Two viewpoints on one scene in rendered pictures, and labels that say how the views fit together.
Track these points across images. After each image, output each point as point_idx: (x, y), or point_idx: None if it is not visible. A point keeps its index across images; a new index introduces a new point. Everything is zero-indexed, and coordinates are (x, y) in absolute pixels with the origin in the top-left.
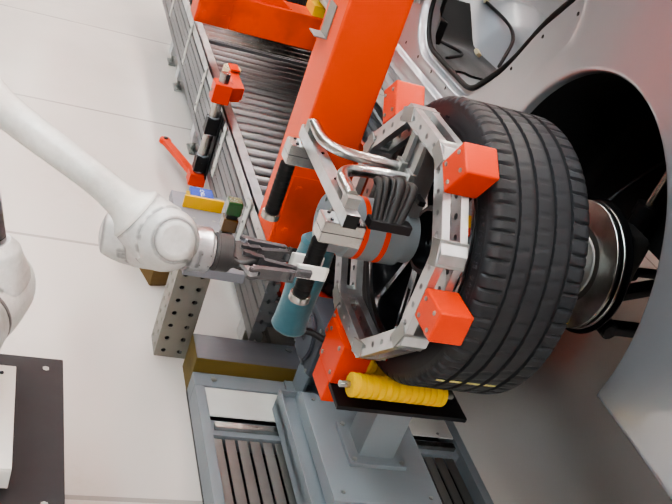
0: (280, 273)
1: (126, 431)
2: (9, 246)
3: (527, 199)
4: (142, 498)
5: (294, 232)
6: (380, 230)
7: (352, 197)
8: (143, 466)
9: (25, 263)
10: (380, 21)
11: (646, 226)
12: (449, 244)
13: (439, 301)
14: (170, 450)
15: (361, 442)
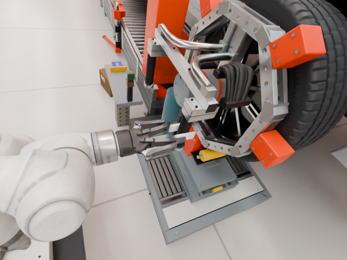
0: (167, 149)
1: (114, 165)
2: (1, 146)
3: (331, 62)
4: (125, 194)
5: (159, 78)
6: (231, 108)
7: (210, 90)
8: (123, 179)
9: (21, 146)
10: None
11: None
12: (278, 107)
13: (272, 144)
14: (131, 168)
15: None
